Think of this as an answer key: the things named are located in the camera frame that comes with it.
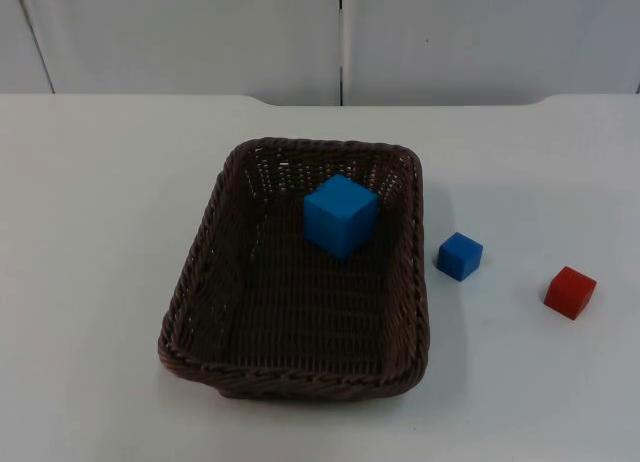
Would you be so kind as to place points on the dark brown wicker basket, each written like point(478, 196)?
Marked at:
point(280, 312)

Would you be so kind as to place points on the small red cube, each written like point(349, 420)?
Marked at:
point(569, 292)

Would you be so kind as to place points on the small blue cube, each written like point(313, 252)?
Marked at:
point(457, 257)

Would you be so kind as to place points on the large blue cube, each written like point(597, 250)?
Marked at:
point(340, 217)

